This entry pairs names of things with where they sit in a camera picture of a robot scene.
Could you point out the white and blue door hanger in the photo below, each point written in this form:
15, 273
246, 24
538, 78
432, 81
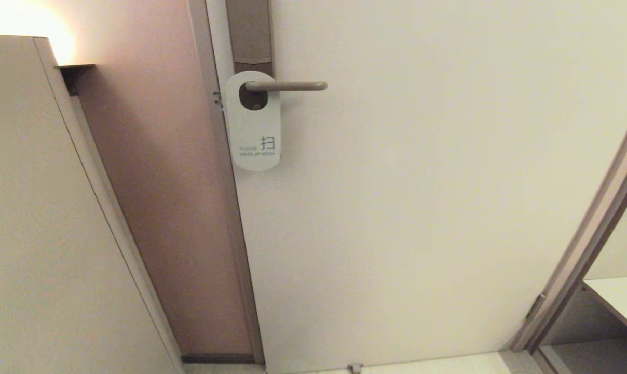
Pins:
254, 130

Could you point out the grey floor door stop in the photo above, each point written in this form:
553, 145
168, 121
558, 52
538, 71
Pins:
354, 368

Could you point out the brown door lock plate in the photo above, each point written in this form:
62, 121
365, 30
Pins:
248, 31

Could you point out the dark wall lamp bracket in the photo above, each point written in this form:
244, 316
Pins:
75, 75

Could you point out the dark baseboard strip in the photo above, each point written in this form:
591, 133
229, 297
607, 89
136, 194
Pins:
217, 358

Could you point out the beige closet shelf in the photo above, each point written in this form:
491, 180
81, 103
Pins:
622, 301

